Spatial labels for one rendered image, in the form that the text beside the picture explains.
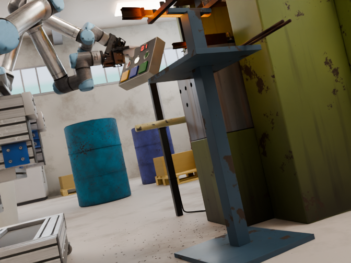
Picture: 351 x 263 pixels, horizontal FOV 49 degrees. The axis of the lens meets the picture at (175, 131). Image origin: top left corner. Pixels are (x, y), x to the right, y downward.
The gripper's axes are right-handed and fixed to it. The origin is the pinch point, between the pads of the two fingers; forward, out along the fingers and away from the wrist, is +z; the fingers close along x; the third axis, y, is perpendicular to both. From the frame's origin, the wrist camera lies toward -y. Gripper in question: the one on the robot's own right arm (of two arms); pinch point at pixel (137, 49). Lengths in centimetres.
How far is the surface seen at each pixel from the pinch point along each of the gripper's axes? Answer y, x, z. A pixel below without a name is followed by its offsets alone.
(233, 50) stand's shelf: 25, 71, 14
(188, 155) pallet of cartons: 68, -319, 139
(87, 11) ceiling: -273, -611, 94
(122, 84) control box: 5, -63, 4
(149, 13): -2.0, 43.3, -4.7
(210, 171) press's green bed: 71, 3, 25
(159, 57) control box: -5.4, -41.3, 26.2
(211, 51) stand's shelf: 25, 73, 5
